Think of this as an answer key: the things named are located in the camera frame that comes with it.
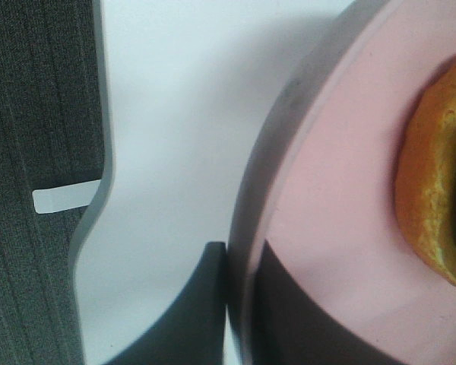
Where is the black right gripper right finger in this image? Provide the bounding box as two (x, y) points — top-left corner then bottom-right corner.
(252, 244), (456, 364)

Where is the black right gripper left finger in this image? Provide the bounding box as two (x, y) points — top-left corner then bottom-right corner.
(109, 242), (228, 364)

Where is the pink round plate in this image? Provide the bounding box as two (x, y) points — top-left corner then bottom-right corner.
(228, 1), (456, 364)

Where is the toy burger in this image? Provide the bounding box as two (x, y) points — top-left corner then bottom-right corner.
(394, 59), (456, 287)

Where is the white tape strip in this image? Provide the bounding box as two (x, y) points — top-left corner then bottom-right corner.
(32, 179), (100, 214)

